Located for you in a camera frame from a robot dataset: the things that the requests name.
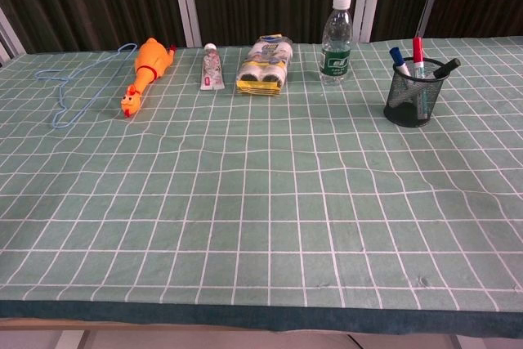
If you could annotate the black cap marker pen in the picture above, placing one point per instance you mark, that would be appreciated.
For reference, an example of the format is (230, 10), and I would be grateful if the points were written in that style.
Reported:
(447, 67)

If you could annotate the black mesh pen holder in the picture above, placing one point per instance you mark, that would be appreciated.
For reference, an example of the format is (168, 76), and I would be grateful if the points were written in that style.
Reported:
(408, 108)

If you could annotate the blue cap marker pen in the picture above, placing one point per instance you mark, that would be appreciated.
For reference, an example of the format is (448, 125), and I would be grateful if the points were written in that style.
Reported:
(398, 59)

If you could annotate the red cap marker pen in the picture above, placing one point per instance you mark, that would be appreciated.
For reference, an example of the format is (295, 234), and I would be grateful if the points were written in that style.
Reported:
(417, 59)

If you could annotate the green checked tablecloth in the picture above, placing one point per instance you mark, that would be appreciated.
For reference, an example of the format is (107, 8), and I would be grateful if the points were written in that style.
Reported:
(261, 202)

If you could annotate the yellow wrapped snack pack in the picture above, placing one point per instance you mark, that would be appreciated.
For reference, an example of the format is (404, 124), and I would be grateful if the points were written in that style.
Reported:
(263, 67)

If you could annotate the white toothpaste tube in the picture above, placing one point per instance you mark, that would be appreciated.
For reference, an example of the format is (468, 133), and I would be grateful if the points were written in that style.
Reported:
(212, 71)

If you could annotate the clear plastic water bottle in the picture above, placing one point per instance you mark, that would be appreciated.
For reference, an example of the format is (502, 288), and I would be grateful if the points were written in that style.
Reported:
(336, 55)

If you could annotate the orange rubber chicken toy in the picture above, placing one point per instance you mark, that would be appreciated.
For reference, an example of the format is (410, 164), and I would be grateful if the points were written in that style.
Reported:
(150, 63)

